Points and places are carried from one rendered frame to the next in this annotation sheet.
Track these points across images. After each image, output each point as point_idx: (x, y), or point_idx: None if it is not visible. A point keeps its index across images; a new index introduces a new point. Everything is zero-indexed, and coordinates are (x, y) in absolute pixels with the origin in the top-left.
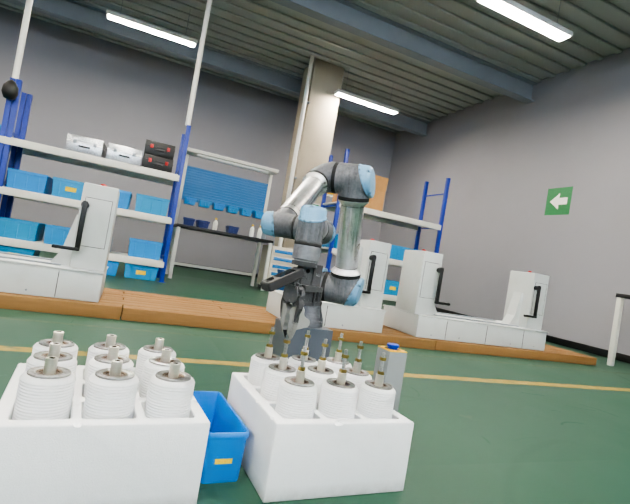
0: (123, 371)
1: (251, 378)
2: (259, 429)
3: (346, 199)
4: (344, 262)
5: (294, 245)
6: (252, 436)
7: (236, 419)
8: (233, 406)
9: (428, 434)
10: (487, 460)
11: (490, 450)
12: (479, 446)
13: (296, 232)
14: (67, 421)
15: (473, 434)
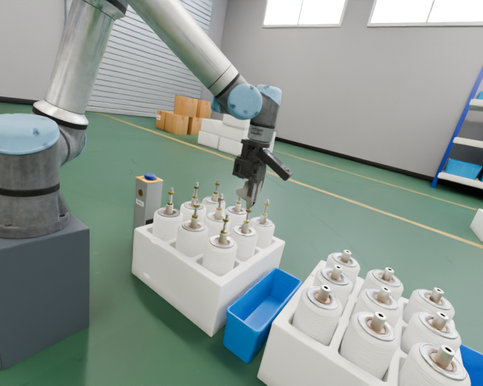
0: (379, 277)
1: (233, 264)
2: (271, 262)
3: (123, 9)
4: (87, 104)
5: (271, 130)
6: (264, 273)
7: (263, 280)
8: (232, 297)
9: (93, 228)
10: (126, 212)
11: (104, 209)
12: (100, 211)
13: (274, 118)
14: (405, 300)
15: (72, 210)
